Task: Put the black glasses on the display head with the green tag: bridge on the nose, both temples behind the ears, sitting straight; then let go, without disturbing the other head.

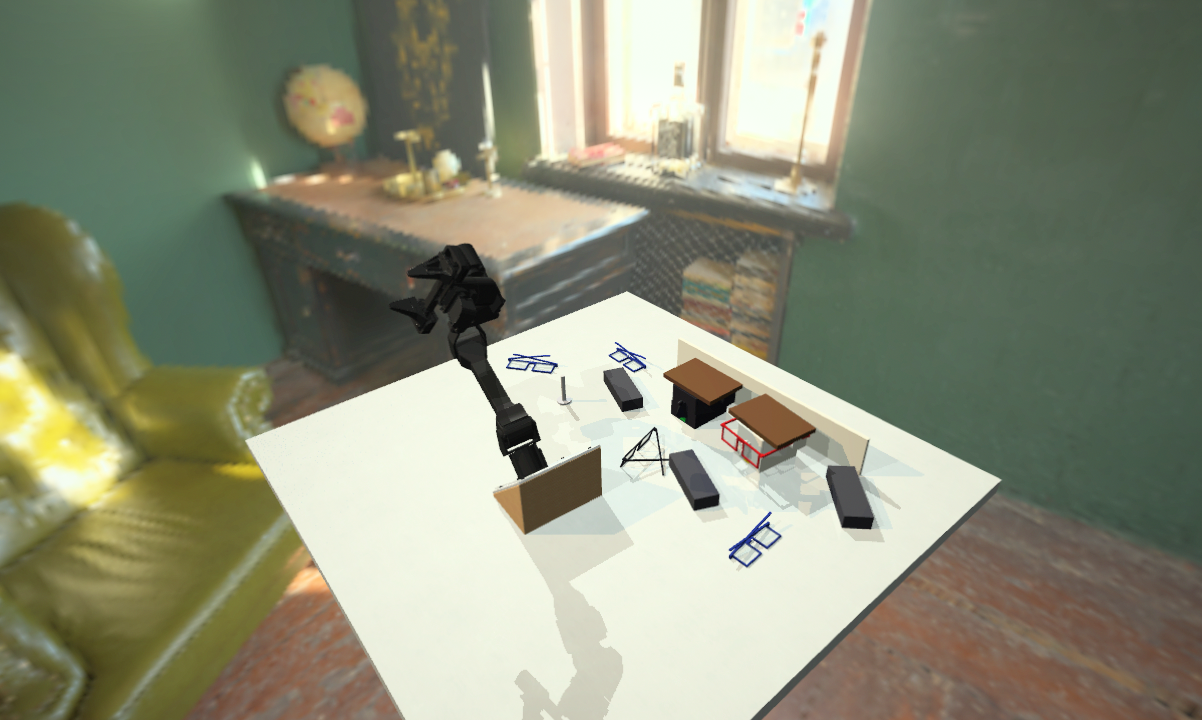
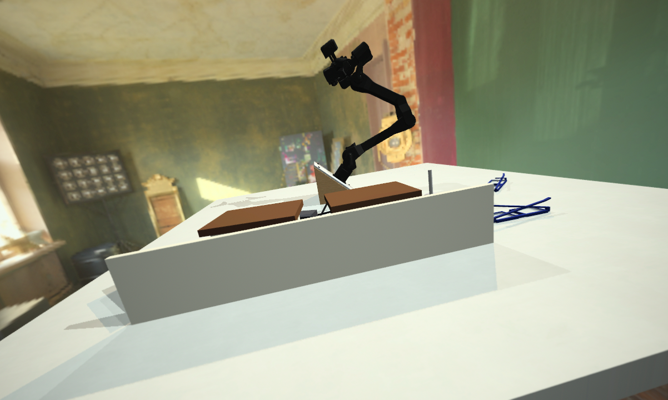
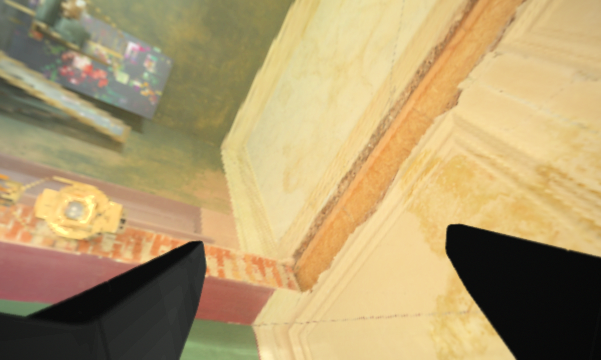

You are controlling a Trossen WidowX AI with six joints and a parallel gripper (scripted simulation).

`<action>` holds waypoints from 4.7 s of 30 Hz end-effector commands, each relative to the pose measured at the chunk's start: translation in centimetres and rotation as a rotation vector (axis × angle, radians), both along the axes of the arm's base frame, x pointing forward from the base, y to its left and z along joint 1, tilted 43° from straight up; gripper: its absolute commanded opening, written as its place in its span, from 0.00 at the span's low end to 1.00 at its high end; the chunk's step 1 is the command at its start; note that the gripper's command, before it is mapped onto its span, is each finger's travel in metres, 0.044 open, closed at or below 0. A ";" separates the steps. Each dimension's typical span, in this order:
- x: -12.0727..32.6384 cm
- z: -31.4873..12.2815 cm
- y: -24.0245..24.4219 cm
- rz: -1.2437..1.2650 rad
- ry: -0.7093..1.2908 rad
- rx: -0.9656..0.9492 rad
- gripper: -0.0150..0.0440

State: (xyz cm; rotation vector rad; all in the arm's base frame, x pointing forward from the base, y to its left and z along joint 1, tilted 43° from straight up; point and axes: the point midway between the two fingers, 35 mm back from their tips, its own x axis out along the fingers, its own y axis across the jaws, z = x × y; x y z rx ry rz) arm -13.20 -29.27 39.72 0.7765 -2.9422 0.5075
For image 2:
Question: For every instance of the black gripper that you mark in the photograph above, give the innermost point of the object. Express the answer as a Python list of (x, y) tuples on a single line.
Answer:
[(328, 50)]

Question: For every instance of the white rectangular panel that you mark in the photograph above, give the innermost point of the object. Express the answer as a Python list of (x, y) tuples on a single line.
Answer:
[(184, 277)]

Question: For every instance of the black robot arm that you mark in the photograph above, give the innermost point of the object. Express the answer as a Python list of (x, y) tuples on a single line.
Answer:
[(360, 82)]

